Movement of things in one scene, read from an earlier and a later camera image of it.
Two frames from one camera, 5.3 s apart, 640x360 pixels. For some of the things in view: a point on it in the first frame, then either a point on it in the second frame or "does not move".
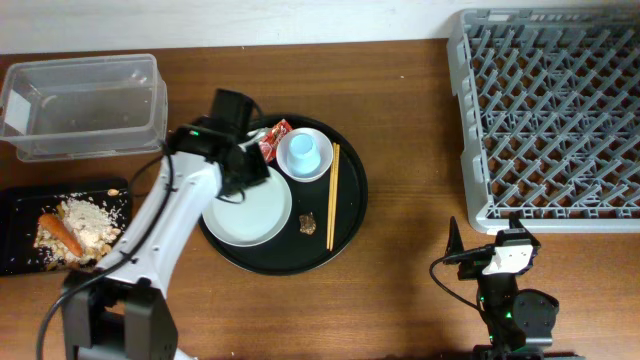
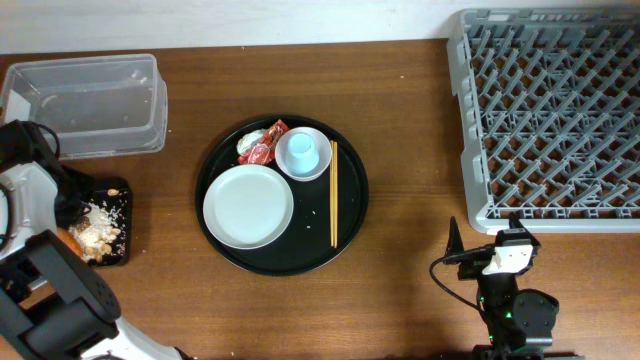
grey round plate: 260,218 does not move
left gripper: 262,172 to 85,183
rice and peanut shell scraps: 93,226 does not move
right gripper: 472,267 does not move
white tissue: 259,134 does not move
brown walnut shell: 307,223 to 85,223
